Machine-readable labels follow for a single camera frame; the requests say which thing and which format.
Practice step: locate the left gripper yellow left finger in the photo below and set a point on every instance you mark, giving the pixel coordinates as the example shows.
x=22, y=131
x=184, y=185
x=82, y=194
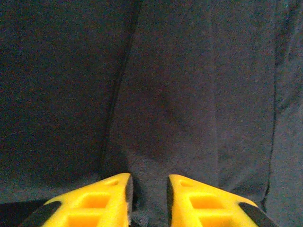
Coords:
x=116, y=208

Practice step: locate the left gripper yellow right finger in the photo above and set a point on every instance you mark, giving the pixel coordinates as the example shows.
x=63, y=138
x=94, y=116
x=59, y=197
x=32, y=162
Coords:
x=182, y=208

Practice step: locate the black t-shirt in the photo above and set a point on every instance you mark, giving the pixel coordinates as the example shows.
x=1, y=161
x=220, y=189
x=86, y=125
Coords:
x=151, y=71

